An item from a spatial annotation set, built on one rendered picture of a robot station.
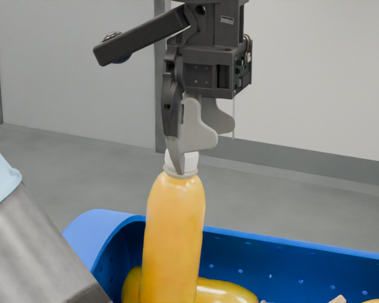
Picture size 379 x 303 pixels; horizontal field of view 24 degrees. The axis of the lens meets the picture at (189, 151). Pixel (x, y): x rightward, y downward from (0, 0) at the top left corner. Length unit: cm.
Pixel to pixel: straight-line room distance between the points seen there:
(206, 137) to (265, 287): 31
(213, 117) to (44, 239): 50
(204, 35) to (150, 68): 391
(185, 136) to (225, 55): 11
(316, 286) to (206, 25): 41
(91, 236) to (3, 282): 54
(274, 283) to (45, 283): 69
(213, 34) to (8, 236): 47
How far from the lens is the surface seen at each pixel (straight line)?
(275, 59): 457
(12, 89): 545
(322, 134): 458
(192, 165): 101
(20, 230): 55
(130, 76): 494
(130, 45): 98
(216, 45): 95
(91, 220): 111
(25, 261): 55
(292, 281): 119
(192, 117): 97
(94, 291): 57
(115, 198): 438
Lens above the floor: 168
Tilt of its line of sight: 20 degrees down
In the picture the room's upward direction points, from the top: straight up
